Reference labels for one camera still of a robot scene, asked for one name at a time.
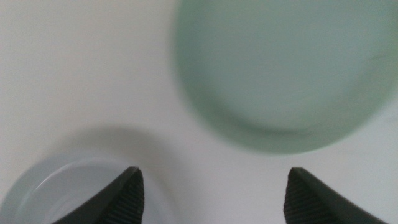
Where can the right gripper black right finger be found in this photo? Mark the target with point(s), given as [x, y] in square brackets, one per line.
[309, 202]

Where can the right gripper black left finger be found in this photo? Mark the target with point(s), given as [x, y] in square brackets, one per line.
[122, 202]

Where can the pale green shallow bowl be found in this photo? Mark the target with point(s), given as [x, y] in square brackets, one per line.
[280, 71]

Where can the grey-blue shallow bowl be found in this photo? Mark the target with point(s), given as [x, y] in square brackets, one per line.
[62, 186]

